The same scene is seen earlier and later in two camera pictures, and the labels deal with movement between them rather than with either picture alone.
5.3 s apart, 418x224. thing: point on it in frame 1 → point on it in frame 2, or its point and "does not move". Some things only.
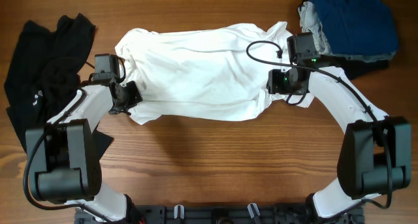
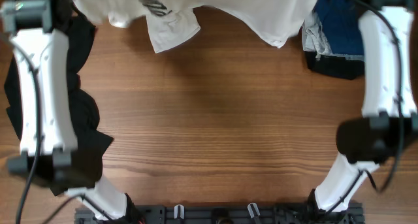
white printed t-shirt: [205, 73] → [271, 14]
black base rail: [221, 214] does not move
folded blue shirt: [355, 21] does not move
